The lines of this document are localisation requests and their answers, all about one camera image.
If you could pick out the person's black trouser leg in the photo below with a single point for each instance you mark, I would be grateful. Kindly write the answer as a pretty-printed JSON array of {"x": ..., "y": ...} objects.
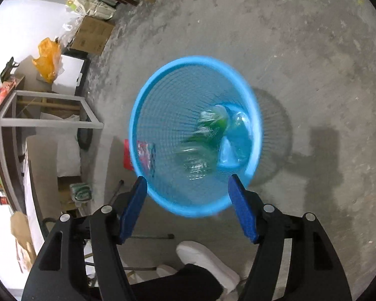
[{"x": 181, "y": 283}]

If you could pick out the red package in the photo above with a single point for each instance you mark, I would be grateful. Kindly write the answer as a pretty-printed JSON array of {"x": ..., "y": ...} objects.
[{"x": 1, "y": 97}]

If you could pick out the white metal frame table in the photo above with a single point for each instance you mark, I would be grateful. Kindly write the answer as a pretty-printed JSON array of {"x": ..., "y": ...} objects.
[{"x": 50, "y": 93}]

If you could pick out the orange plastic bag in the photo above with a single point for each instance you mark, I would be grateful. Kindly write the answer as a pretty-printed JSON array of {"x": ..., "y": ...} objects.
[{"x": 48, "y": 59}]

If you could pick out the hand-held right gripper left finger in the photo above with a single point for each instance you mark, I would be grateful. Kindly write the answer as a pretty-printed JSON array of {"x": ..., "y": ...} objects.
[{"x": 134, "y": 207}]

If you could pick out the white cabinet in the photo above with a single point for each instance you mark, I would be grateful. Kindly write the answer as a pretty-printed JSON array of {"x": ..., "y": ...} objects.
[{"x": 67, "y": 72}]

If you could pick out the brown paper bag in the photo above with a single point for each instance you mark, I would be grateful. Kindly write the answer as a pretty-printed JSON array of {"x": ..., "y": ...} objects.
[{"x": 22, "y": 238}]

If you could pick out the white pillow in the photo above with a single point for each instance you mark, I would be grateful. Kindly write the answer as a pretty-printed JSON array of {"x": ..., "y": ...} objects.
[{"x": 69, "y": 153}]

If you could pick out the clear plastic bottle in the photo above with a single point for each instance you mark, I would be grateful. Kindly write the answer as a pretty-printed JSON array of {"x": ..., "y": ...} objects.
[
  {"x": 236, "y": 125},
  {"x": 197, "y": 163}
]

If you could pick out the printed white sack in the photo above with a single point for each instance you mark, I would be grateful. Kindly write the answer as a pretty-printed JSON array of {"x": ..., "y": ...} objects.
[{"x": 94, "y": 8}]

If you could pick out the metal rod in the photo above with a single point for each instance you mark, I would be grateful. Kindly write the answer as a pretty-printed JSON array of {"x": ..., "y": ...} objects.
[{"x": 150, "y": 235}]

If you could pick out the blue mesh wastebasket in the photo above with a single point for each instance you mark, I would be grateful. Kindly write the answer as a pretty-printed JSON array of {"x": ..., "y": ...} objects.
[{"x": 163, "y": 100}]

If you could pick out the red printed packet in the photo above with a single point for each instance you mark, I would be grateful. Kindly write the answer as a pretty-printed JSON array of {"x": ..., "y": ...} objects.
[{"x": 144, "y": 156}]

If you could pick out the green plastic bottle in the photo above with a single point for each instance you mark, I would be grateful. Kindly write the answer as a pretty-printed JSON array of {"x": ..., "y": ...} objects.
[{"x": 217, "y": 127}]

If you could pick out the white shoe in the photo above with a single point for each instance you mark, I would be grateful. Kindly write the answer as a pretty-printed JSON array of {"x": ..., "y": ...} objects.
[{"x": 206, "y": 260}]

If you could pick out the cardboard box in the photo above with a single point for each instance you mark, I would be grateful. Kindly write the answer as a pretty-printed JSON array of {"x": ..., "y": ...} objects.
[{"x": 92, "y": 34}]

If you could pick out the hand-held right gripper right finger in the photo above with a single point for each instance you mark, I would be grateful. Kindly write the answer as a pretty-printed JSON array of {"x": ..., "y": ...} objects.
[{"x": 242, "y": 210}]

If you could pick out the green and white packet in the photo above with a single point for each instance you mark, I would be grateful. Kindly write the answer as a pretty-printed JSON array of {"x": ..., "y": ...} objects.
[{"x": 80, "y": 192}]

